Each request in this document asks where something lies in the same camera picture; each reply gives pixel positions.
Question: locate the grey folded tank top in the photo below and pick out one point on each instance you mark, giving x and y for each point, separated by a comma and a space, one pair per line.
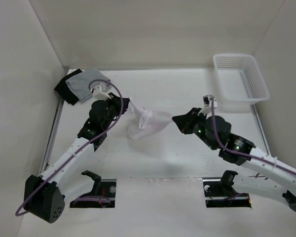
78, 84

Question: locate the white tank top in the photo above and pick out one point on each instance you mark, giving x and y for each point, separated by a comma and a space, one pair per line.
147, 121

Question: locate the white plastic basket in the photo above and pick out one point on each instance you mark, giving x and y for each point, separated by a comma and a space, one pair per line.
239, 79

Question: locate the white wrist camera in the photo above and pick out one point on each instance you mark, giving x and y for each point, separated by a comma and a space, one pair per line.
210, 103
99, 94

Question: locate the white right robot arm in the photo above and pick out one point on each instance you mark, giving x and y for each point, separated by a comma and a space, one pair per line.
277, 181

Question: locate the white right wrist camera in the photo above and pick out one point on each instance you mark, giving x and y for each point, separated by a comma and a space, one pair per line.
210, 103

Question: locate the black folded tank top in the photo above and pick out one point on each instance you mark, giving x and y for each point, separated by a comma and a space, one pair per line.
64, 92

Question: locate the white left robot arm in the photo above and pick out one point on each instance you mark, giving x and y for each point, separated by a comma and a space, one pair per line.
45, 194

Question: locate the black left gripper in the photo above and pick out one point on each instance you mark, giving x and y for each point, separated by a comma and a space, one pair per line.
116, 100

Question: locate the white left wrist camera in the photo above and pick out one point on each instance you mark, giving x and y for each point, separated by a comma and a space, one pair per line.
99, 94

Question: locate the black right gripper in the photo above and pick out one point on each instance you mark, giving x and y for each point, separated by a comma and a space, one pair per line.
186, 120

